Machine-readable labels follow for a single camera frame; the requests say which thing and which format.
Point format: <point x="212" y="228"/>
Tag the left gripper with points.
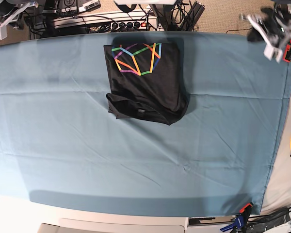
<point x="274" y="30"/>

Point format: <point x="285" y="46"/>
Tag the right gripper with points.
<point x="14" y="14"/>

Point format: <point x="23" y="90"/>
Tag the black T-shirt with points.
<point x="145" y="82"/>

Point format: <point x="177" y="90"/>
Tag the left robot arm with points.
<point x="279" y="6"/>

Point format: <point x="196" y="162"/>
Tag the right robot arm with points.
<point x="9" y="7"/>

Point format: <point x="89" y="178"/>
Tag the orange black clamp top right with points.
<point x="287" y="53"/>

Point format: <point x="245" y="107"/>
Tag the white power strip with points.
<point x="124" y="26"/>

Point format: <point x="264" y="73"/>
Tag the blue table cloth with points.
<point x="60" y="146"/>

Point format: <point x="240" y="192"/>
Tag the blue orange clamp bottom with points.
<point x="240" y="222"/>

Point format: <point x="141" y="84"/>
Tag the black plastic bag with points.
<point x="265" y="223"/>

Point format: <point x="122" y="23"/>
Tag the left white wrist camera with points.
<point x="271" y="52"/>

